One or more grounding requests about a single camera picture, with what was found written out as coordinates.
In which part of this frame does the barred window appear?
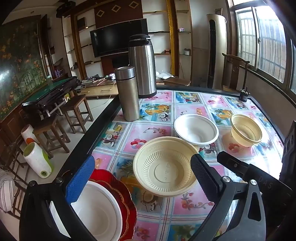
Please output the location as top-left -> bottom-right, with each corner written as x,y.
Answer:
228,0 -> 296,91

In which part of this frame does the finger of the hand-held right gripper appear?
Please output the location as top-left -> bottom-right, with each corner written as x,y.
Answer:
217,151 -> 252,181

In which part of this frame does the black flat-screen television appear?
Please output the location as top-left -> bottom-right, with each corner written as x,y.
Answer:
90,19 -> 148,58

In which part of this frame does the small cream plastic bowl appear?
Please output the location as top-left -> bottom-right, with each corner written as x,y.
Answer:
230,113 -> 263,147

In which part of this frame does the green-topped mahjong table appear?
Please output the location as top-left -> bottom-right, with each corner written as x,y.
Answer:
21,76 -> 79,116

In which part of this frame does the black-framed dining table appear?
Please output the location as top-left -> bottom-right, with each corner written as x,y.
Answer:
55,86 -> 296,241

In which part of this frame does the printed fruit tablecloth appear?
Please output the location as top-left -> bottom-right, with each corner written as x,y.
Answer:
91,89 -> 287,241

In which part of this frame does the large steel thermos jug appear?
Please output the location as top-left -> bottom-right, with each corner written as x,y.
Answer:
128,34 -> 157,99

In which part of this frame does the white disposable bowl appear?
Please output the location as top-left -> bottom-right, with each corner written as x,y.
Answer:
173,113 -> 219,146
50,180 -> 123,241

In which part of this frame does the white plastic bag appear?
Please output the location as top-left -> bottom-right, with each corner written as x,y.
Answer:
156,71 -> 174,80

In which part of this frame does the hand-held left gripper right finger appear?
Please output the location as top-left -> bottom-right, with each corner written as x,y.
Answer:
190,153 -> 267,241

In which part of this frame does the small black device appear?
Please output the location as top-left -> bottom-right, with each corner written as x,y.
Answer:
239,67 -> 250,102

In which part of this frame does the large fish tank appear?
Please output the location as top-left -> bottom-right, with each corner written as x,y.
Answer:
0,20 -> 48,121

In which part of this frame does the striped cushion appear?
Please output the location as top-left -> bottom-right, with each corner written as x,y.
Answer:
0,168 -> 18,212

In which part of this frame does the white green-rimmed container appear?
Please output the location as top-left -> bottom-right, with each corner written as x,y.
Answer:
23,142 -> 54,179

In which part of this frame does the wooden wall shelf unit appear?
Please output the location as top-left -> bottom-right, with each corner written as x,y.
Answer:
61,0 -> 192,81

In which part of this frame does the low wooden television cabinet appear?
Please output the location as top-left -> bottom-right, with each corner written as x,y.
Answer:
77,77 -> 191,98

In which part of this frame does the white orange-rimmed container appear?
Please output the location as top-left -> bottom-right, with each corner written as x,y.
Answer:
21,124 -> 40,145

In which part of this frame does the slim steel thermos flask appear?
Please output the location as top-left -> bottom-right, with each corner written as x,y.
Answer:
114,66 -> 140,121

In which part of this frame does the large cream plastic bowl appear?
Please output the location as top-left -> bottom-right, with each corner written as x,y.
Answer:
133,136 -> 200,198

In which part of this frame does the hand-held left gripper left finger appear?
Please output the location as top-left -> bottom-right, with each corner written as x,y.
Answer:
19,155 -> 102,241

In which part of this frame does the standing air conditioner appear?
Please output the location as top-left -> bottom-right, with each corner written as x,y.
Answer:
206,13 -> 227,89

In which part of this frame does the wooden armchair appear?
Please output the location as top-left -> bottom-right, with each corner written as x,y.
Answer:
222,53 -> 250,92

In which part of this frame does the brown wooden stool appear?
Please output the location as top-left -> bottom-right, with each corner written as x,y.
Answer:
32,117 -> 70,158
61,95 -> 94,134

